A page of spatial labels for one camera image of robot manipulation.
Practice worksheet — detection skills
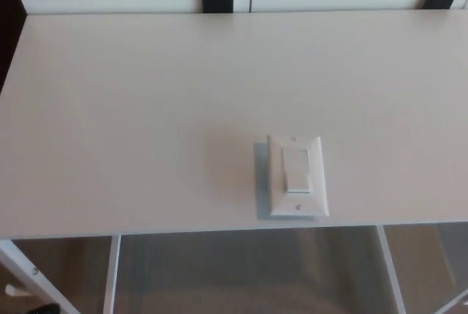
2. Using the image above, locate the grey switch base plate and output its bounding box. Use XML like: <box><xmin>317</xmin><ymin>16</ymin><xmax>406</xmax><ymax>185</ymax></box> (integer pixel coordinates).
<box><xmin>253</xmin><ymin>141</ymin><xmax>319</xmax><ymax>223</ymax></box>

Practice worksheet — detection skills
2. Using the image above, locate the white table leg frame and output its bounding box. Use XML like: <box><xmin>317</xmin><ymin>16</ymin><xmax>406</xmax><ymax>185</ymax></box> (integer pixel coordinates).
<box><xmin>0</xmin><ymin>233</ymin><xmax>122</xmax><ymax>314</ymax></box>
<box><xmin>376</xmin><ymin>224</ymin><xmax>468</xmax><ymax>314</ymax></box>

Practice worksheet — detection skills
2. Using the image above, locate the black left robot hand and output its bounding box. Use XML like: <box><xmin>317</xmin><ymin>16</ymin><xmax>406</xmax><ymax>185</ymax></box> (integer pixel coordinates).
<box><xmin>20</xmin><ymin>302</ymin><xmax>61</xmax><ymax>314</ymax></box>

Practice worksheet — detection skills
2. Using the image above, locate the white rocker light switch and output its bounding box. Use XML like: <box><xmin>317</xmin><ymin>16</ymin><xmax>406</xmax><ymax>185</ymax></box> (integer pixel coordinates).
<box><xmin>266</xmin><ymin>134</ymin><xmax>330</xmax><ymax>220</ymax></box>

